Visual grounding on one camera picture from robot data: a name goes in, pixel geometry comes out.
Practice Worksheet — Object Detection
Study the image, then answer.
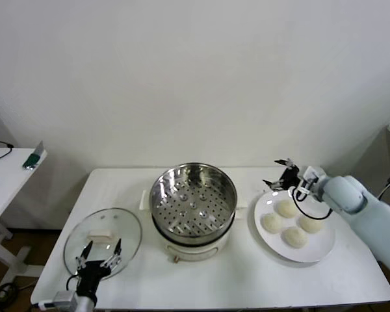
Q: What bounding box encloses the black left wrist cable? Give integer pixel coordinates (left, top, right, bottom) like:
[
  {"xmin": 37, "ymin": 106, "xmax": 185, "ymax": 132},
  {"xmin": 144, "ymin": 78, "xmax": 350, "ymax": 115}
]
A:
[{"xmin": 66, "ymin": 272, "xmax": 82, "ymax": 292}]

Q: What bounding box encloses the perforated steel steamer basket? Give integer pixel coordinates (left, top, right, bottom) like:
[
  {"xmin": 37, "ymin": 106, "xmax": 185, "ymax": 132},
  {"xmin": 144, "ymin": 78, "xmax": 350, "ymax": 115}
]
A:
[{"xmin": 148, "ymin": 163, "xmax": 238, "ymax": 243}]

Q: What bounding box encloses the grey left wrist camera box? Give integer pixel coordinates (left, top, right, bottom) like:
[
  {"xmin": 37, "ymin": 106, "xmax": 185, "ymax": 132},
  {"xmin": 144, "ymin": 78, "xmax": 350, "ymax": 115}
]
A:
[{"xmin": 37, "ymin": 291, "xmax": 79, "ymax": 309}]

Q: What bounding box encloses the black floor cable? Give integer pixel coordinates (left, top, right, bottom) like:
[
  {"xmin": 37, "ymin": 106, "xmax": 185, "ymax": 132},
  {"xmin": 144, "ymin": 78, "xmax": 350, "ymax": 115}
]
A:
[{"xmin": 0, "ymin": 281, "xmax": 30, "ymax": 303}]

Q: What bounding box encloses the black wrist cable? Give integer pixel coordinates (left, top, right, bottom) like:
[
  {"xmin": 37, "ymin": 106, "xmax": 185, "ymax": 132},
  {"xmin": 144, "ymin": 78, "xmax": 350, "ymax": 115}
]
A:
[
  {"xmin": 66, "ymin": 272, "xmax": 82, "ymax": 292},
  {"xmin": 292, "ymin": 187, "xmax": 333, "ymax": 220}
]

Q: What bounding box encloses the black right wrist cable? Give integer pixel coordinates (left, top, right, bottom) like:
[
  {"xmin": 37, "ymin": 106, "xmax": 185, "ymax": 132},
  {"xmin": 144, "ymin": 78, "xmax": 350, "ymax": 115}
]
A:
[{"xmin": 292, "ymin": 187, "xmax": 333, "ymax": 220}]

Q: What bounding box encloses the round white plate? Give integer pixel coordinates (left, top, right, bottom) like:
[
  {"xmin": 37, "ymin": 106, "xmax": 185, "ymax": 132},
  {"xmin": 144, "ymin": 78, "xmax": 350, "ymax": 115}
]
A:
[{"xmin": 253, "ymin": 189, "xmax": 335, "ymax": 263}]

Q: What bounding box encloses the round glass pot lid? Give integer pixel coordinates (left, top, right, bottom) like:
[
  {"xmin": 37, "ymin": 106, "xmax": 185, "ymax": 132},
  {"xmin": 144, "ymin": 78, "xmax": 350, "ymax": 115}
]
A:
[{"xmin": 63, "ymin": 207, "xmax": 143, "ymax": 282}]

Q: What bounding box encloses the green handled scraper tool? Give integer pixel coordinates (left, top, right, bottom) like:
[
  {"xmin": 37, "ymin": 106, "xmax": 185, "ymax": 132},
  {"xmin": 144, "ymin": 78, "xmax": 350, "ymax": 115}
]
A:
[{"xmin": 21, "ymin": 140, "xmax": 46, "ymax": 170}]

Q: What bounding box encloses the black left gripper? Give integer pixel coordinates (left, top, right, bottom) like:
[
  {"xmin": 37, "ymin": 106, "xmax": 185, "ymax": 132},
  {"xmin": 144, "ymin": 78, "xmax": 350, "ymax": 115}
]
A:
[{"xmin": 75, "ymin": 239, "xmax": 123, "ymax": 298}]

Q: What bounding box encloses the white electric cooking pot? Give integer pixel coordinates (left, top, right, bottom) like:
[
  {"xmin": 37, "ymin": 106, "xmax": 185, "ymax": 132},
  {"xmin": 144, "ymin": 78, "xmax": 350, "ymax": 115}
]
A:
[{"xmin": 138, "ymin": 189, "xmax": 248, "ymax": 263}]

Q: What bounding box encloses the black cable on side table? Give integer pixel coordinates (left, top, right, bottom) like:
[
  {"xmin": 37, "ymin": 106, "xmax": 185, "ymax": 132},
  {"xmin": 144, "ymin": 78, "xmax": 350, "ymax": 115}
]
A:
[{"xmin": 0, "ymin": 138, "xmax": 14, "ymax": 162}]

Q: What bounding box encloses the white side table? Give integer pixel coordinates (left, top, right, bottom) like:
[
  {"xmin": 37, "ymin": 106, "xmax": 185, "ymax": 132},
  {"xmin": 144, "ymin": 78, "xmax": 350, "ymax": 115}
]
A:
[{"xmin": 0, "ymin": 148, "xmax": 48, "ymax": 287}]

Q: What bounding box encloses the white steamed baozi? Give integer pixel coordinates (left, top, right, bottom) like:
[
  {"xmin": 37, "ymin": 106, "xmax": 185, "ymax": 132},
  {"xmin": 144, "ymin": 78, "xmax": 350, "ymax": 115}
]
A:
[
  {"xmin": 261, "ymin": 213, "xmax": 283, "ymax": 234},
  {"xmin": 281, "ymin": 227, "xmax": 308, "ymax": 250},
  {"xmin": 276, "ymin": 200, "xmax": 299, "ymax": 218},
  {"xmin": 299, "ymin": 214, "xmax": 322, "ymax": 233}
]

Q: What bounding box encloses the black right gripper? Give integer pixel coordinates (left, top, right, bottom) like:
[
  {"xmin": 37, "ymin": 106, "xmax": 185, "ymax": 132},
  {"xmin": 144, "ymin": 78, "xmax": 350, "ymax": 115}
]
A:
[{"xmin": 262, "ymin": 158, "xmax": 306, "ymax": 192}]

